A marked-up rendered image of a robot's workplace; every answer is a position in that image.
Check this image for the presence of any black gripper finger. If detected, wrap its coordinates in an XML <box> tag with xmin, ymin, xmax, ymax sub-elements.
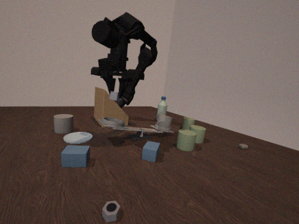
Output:
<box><xmin>118</xmin><ymin>77</ymin><xmax>133</xmax><ymax>98</ymax></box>
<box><xmin>100</xmin><ymin>76</ymin><xmax>115</xmax><ymax>93</ymax></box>

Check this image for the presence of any grey hex nut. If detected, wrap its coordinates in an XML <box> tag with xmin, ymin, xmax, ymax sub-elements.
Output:
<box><xmin>102</xmin><ymin>201</ymin><xmax>120</xmax><ymax>222</ymax></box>

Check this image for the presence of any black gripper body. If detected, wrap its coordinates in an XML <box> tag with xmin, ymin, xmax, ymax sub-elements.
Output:
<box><xmin>91</xmin><ymin>51</ymin><xmax>145</xmax><ymax>80</ymax></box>

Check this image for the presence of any small grey pebble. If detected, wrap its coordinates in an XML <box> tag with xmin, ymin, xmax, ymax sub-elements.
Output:
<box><xmin>239</xmin><ymin>144</ymin><xmax>248</xmax><ymax>149</ymax></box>

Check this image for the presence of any white round dish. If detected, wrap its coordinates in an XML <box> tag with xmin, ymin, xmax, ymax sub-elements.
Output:
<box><xmin>64</xmin><ymin>132</ymin><xmax>92</xmax><ymax>144</ymax></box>

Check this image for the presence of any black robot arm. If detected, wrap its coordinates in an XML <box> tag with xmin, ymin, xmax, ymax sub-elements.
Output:
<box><xmin>92</xmin><ymin>12</ymin><xmax>158</xmax><ymax>108</ymax></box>

